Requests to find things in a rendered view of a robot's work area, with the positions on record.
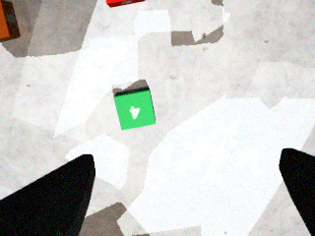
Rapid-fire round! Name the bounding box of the green block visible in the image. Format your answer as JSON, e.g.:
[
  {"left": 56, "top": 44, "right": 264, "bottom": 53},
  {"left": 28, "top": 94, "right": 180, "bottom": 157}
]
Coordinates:
[{"left": 114, "top": 87, "right": 155, "bottom": 130}]

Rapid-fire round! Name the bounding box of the red block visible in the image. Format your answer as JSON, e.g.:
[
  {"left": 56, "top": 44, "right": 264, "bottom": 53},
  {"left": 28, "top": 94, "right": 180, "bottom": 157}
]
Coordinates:
[{"left": 105, "top": 0, "right": 146, "bottom": 8}]

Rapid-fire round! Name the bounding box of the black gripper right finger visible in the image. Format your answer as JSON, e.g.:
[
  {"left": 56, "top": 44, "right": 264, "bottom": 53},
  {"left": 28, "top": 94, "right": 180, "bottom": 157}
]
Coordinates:
[{"left": 279, "top": 148, "right": 315, "bottom": 236}]

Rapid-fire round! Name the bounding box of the orange block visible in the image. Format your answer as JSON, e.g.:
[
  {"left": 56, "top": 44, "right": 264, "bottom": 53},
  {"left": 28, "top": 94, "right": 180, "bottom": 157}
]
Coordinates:
[{"left": 0, "top": 0, "right": 20, "bottom": 43}]

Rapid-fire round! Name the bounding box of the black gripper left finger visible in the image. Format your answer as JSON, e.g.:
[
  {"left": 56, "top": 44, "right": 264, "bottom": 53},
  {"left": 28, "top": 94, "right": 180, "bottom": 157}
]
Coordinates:
[{"left": 0, "top": 154, "right": 95, "bottom": 236}]

